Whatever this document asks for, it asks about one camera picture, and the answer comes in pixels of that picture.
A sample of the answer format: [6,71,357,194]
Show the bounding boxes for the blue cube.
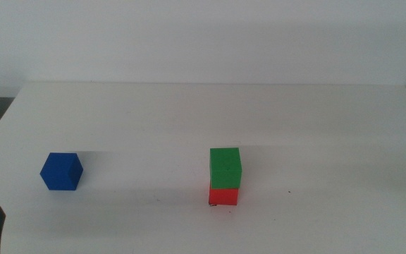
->
[39,152,84,192]

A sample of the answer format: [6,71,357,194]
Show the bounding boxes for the green cube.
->
[209,147,243,190]

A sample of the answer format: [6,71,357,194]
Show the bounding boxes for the red cube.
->
[208,182,240,207]

